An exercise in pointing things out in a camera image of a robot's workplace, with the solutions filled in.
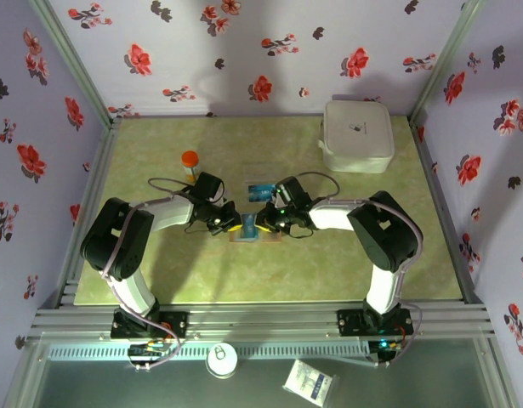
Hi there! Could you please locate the left arm grey cable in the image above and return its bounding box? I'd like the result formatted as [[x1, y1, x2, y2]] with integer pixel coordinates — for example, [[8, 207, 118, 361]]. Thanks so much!
[[99, 176, 194, 371]]

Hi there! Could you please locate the gripper thin black cable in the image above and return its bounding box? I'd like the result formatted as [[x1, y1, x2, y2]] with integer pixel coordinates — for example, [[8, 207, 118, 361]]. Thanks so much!
[[183, 220, 212, 235], [286, 223, 318, 240]]

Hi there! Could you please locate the aluminium corner post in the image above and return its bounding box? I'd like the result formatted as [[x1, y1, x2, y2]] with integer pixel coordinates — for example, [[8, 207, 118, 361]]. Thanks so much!
[[407, 0, 487, 124], [29, 0, 122, 128]]

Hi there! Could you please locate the aluminium rail by arm bases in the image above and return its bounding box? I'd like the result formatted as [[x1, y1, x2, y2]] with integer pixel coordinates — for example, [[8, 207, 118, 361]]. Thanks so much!
[[29, 300, 496, 341]]

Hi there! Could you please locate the brown leather card holder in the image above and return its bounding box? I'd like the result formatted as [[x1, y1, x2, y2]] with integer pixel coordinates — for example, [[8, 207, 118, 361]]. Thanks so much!
[[228, 211, 284, 246]]

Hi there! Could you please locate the clear acrylic card stand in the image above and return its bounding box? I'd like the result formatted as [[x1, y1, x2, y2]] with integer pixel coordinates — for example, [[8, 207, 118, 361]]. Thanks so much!
[[242, 164, 280, 205]]

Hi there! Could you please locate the white round tin lock print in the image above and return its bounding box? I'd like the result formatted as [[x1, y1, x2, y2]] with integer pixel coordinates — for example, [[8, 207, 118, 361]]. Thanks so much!
[[205, 343, 239, 379]]

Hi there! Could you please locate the perforated metal strip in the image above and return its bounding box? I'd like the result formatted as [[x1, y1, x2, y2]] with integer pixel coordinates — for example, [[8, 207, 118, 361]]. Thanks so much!
[[46, 346, 372, 361]]

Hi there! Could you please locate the white zipped pouch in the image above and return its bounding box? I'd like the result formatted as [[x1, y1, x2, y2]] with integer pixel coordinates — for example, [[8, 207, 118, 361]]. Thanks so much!
[[316, 100, 395, 174]]

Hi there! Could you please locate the left gripper thin black cable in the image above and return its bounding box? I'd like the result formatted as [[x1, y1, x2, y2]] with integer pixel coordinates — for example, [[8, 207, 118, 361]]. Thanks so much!
[[183, 220, 212, 235]]

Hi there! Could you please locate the right gripper thin black cable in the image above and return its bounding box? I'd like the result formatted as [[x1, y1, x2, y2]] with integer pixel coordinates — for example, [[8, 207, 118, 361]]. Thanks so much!
[[286, 223, 318, 240]]

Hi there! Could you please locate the orange capped small bottle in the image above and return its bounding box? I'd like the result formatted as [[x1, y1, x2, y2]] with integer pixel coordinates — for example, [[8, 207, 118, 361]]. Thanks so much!
[[181, 150, 202, 184]]

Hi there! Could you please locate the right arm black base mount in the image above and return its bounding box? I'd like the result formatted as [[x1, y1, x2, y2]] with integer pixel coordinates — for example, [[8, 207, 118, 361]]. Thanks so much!
[[337, 308, 414, 337]]

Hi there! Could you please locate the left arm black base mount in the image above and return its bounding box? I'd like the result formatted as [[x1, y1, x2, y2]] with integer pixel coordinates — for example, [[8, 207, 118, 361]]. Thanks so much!
[[111, 309, 190, 340]]

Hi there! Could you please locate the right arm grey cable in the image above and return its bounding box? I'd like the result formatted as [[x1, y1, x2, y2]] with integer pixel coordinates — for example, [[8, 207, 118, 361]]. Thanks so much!
[[293, 171, 424, 369]]

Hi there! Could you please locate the aluminium side rail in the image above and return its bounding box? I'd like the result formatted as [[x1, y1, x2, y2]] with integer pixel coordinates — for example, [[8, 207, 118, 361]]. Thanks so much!
[[409, 118, 486, 305], [56, 121, 122, 307]]

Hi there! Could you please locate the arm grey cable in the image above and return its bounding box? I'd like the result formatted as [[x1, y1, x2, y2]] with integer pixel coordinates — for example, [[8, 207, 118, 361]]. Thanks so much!
[[293, 171, 424, 369], [99, 176, 194, 371]]

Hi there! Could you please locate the white packet in plastic bag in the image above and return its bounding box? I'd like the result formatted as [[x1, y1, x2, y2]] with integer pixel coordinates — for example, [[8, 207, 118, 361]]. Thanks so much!
[[281, 359, 337, 405]]

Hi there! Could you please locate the blue VIP credit card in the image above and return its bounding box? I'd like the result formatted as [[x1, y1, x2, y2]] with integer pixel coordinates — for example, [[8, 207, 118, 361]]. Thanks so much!
[[247, 183, 276, 203]]

